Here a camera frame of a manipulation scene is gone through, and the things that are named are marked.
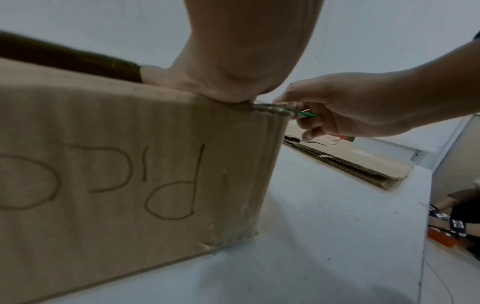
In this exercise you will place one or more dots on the taped small cardboard box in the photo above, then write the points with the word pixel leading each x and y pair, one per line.
pixel 356 157

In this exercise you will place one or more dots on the person's right hand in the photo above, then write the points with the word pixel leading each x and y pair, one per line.
pixel 356 104

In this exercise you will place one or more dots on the person's left hand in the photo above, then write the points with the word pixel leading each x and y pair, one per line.
pixel 232 53

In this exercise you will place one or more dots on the red crate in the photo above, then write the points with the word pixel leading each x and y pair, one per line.
pixel 446 237

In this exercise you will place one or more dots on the person's right forearm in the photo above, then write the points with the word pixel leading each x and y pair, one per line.
pixel 450 89

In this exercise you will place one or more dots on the small low cardboard box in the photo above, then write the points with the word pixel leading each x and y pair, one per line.
pixel 112 178

